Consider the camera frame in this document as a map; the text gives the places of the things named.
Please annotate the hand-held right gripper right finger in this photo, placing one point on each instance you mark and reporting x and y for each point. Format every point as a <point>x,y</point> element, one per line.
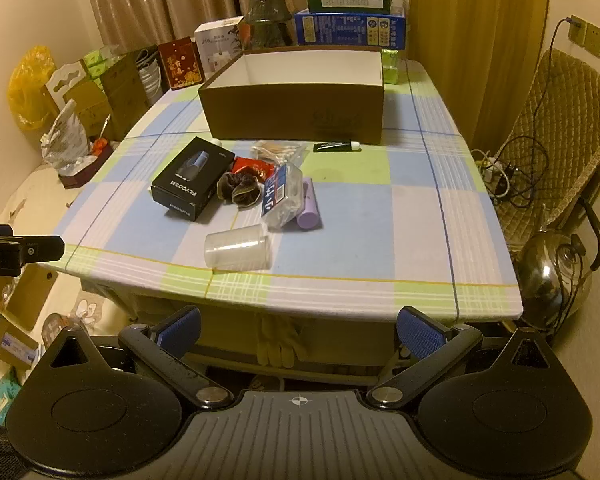
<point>420,334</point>

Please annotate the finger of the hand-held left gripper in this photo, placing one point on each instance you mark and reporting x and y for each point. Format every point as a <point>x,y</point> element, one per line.
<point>40,249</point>

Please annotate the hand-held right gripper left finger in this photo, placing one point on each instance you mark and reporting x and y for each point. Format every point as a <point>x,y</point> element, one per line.
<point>180,331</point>

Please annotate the black product box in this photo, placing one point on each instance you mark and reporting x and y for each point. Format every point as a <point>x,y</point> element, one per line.
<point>192,180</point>

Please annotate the brown velvet scrunchie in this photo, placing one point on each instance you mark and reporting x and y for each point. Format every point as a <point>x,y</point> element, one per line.
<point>240,190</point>

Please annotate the purple tube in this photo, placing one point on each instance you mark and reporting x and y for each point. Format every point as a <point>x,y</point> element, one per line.
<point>310,210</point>

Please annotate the clear plastic box blue label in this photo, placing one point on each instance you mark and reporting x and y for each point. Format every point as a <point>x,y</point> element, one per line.
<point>282,195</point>

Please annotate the dark green tube white cap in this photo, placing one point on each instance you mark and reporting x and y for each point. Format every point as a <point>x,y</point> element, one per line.
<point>335,146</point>

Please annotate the brown cardboard box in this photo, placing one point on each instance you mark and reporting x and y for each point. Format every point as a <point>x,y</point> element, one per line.
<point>290,110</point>

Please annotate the checkered cloth desktop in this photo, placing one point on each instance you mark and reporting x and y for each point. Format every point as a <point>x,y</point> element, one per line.
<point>380,210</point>

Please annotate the flat cardboard carton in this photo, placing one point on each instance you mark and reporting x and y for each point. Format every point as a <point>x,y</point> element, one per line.
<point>15,310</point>

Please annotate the pale rubber gloves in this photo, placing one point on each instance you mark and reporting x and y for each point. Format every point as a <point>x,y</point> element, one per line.
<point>277,342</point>

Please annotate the clear plastic cup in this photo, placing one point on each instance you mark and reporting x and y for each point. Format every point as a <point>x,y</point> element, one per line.
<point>237,249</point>

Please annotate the white plastic bag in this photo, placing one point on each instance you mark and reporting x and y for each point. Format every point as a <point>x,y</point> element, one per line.
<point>67,140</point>

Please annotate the steel kettle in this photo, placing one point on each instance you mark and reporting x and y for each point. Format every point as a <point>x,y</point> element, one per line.
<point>550,270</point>

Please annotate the yellow plastic bag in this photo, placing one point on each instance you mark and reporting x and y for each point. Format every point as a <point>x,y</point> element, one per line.
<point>27,90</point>

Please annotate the white power strip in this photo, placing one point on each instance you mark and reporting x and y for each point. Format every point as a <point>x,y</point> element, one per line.
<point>495,175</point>

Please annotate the brown cardboard carton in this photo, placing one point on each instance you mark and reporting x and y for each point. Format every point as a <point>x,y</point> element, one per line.
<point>120,90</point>

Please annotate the red snack packet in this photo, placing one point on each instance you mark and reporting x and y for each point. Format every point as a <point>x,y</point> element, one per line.
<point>252,166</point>

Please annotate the stack of metal bowls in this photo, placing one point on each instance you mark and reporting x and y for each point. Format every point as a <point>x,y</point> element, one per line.
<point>151,82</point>

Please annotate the bag of cotton swabs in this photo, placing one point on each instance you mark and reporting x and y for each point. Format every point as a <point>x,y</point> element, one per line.
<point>280,151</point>

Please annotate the red gift box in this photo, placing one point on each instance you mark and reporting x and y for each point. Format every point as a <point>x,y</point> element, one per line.
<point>180,62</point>

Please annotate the quilted chair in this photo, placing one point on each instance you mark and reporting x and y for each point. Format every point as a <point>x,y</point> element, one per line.
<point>555,125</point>

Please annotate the white humidifier box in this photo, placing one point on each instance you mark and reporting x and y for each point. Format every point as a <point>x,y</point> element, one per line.
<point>220,45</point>

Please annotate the yellow curtain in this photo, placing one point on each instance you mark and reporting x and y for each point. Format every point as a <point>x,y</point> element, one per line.
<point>475,35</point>

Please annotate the blue carton box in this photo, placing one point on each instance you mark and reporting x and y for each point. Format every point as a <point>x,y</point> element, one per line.
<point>350,30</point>

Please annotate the wall socket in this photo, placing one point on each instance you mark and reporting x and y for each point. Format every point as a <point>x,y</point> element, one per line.
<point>587,35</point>

